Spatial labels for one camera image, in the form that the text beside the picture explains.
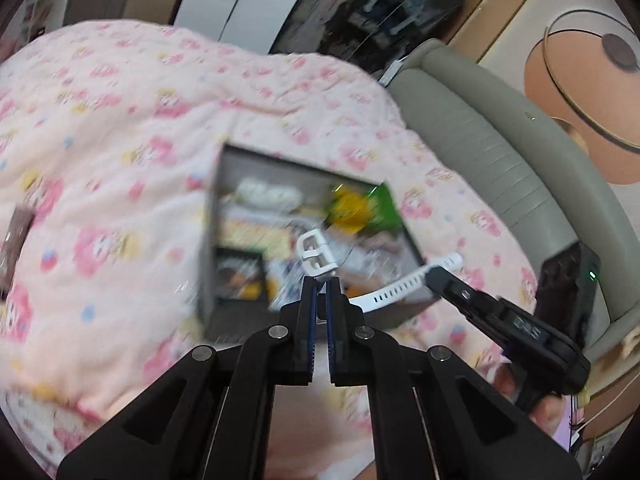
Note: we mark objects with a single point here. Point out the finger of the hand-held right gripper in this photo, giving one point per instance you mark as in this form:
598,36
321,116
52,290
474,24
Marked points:
462,297

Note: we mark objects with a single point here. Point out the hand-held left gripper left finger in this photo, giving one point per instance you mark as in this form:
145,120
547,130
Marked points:
310,320

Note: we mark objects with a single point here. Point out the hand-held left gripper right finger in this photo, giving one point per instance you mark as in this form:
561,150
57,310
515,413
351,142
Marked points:
332,325

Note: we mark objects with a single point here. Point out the black framed clear case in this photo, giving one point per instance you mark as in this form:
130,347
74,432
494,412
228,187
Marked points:
240,272

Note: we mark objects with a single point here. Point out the green yellow snack packet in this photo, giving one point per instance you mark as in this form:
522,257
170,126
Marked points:
357,207

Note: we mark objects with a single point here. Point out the black storage box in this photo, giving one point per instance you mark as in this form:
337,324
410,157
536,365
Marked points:
210,240

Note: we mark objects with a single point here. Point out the person's right hand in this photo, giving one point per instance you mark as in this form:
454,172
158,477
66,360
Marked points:
549,412

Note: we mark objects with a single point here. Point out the colourful printed packet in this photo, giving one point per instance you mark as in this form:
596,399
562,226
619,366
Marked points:
255,235

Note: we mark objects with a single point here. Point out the white puffy packet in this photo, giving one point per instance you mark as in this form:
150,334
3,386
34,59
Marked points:
265,194

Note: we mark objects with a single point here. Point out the grey sofa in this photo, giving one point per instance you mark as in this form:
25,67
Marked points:
490,140

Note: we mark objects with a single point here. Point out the small white device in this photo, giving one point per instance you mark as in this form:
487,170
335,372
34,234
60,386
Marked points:
392,73

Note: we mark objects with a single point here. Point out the round wooden glass-topped table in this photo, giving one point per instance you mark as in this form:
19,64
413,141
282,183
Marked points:
580,90

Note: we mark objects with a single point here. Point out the pink printed blanket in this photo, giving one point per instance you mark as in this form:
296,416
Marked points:
125,135

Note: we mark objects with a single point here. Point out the dark glass table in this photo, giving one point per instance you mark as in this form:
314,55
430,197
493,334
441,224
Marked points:
420,5

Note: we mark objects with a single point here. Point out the brown snack packet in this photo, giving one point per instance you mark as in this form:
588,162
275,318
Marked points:
15,245

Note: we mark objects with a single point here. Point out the dark glass display cabinet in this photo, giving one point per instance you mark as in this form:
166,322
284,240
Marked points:
340,5

